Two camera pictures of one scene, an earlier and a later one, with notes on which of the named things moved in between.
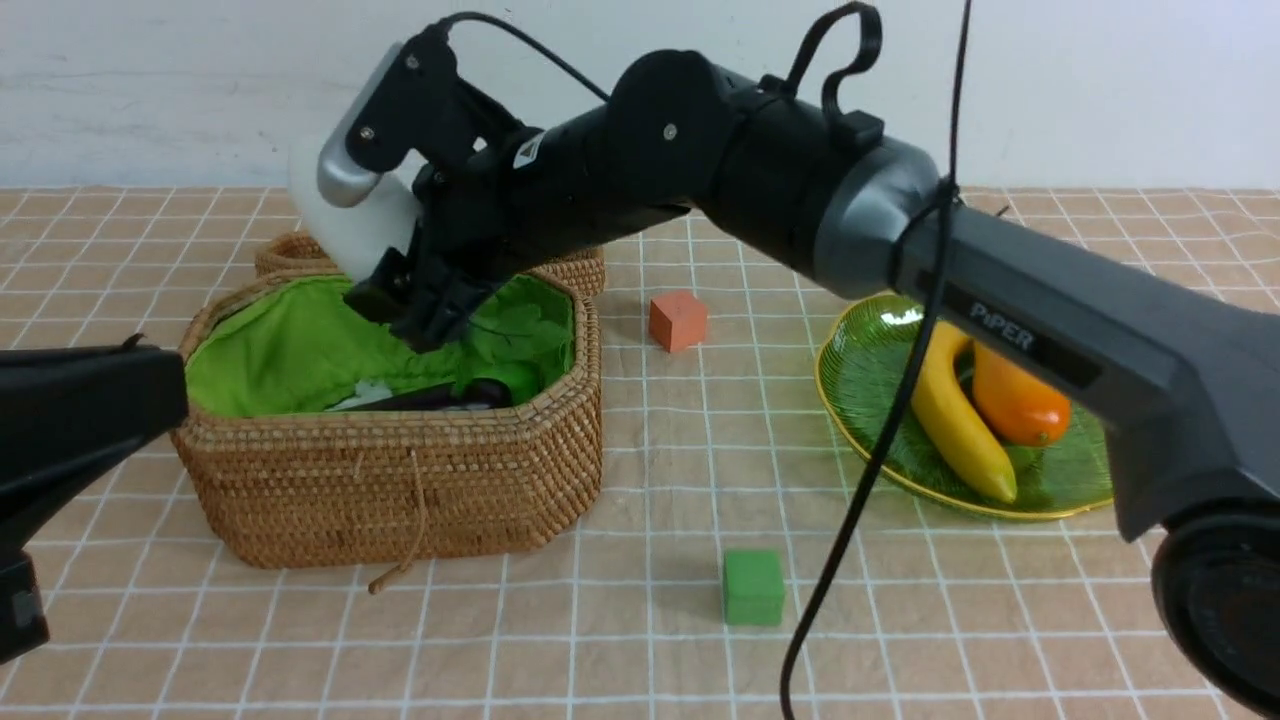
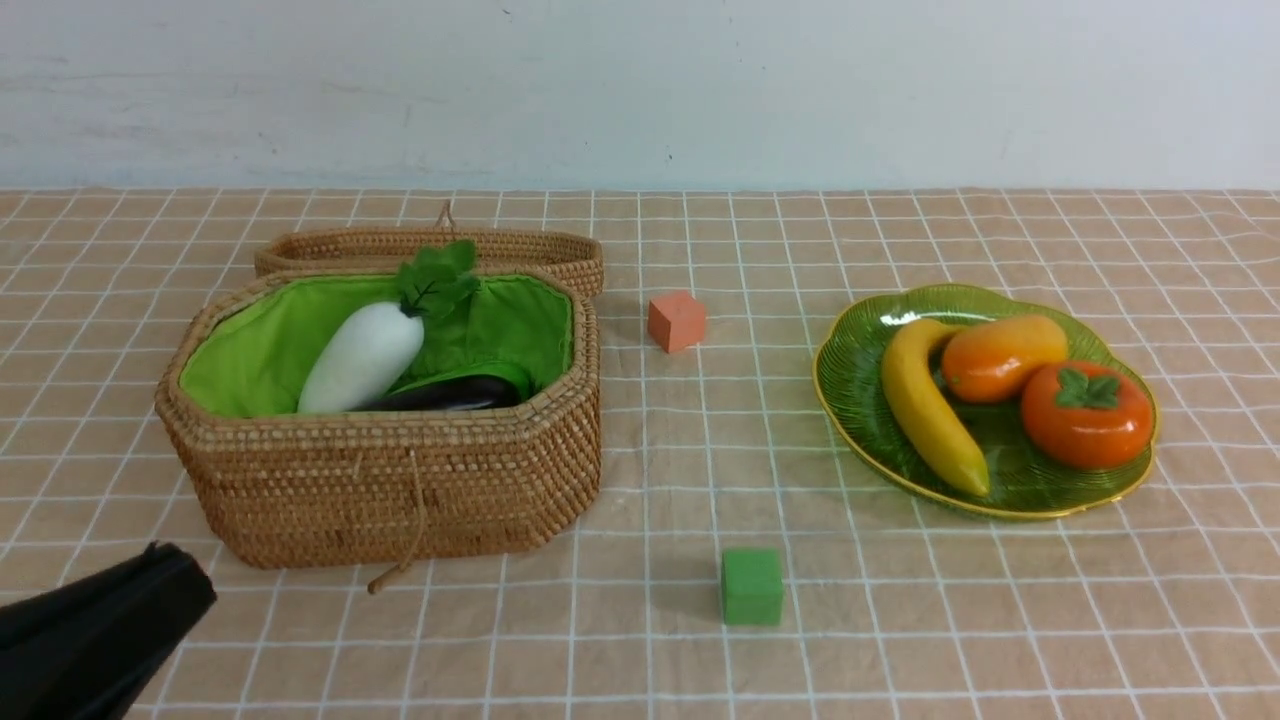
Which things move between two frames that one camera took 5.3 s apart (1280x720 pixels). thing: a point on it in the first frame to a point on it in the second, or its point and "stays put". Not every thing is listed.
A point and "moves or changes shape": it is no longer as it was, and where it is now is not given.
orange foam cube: x=678 y=320 stays put
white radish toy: x=352 y=235 to x=374 y=349
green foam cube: x=754 y=587 stays put
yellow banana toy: x=946 y=419 moves or changes shape
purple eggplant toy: x=475 y=393 stays put
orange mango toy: x=1022 y=407 moves or changes shape
